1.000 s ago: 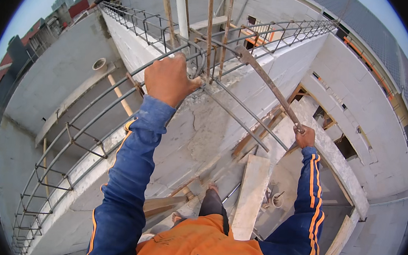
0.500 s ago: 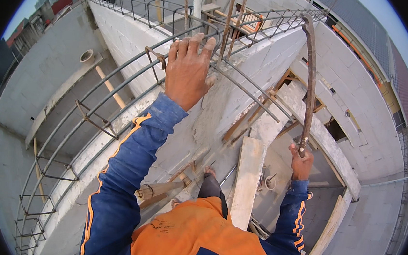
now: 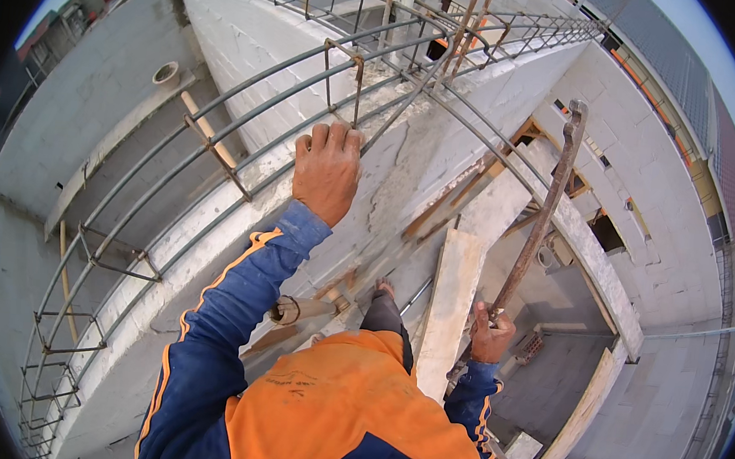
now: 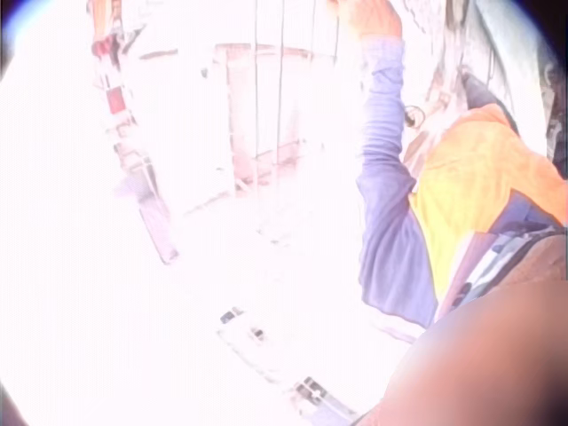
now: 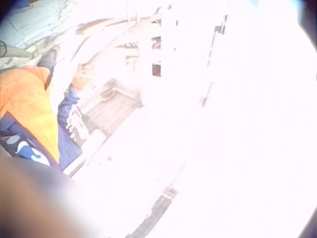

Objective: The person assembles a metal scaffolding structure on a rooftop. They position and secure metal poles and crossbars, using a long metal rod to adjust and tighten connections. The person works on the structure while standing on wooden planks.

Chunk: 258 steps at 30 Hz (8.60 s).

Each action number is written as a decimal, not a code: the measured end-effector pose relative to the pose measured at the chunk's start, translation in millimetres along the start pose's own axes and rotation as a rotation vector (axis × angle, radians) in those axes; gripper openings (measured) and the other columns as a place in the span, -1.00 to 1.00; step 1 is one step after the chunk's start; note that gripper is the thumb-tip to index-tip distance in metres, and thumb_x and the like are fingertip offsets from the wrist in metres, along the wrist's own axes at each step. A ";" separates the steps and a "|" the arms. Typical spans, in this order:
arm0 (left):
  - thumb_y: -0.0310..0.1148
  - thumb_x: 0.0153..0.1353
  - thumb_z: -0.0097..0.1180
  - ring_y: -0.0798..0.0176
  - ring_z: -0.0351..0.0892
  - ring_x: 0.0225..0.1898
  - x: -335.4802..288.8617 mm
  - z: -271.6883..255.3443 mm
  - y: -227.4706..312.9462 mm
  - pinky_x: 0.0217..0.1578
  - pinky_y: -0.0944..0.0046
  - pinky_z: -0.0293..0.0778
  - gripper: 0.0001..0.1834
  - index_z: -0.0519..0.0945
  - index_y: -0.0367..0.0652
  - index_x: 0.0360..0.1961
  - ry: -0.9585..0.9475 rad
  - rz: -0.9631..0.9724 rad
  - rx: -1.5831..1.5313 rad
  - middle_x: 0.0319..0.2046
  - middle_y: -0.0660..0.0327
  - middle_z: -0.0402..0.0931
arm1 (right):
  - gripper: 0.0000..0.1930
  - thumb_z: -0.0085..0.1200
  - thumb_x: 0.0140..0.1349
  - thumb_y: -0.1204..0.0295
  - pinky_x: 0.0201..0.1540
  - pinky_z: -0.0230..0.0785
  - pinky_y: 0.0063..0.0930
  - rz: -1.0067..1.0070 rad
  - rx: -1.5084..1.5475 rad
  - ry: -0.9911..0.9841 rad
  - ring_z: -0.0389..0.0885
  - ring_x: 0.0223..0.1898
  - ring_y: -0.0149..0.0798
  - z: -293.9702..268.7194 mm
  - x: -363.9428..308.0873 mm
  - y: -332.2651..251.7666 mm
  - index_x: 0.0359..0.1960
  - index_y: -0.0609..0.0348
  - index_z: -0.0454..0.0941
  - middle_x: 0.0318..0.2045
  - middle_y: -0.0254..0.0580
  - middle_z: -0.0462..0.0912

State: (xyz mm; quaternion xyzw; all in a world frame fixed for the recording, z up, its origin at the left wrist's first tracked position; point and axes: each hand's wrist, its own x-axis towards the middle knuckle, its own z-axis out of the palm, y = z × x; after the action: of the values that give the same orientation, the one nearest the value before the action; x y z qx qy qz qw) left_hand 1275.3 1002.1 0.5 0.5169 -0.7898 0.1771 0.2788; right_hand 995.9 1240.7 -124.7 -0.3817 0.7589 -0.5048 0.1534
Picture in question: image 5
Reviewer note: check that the person's right hand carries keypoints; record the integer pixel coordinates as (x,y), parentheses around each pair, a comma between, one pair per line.
(81,80)

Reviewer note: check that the person's right fingers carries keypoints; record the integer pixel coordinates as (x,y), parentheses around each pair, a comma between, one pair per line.
(85,68)

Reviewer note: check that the grey slatted platform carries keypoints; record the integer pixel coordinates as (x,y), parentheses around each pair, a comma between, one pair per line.
(111,106)

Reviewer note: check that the grey pipe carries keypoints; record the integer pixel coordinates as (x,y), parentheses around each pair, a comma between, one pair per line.
(15,51)

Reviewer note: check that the dark curved strip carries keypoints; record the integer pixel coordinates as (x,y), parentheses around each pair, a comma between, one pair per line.
(156,210)

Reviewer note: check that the white slotted metal frame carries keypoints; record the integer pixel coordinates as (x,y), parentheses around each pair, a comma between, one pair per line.
(156,54)

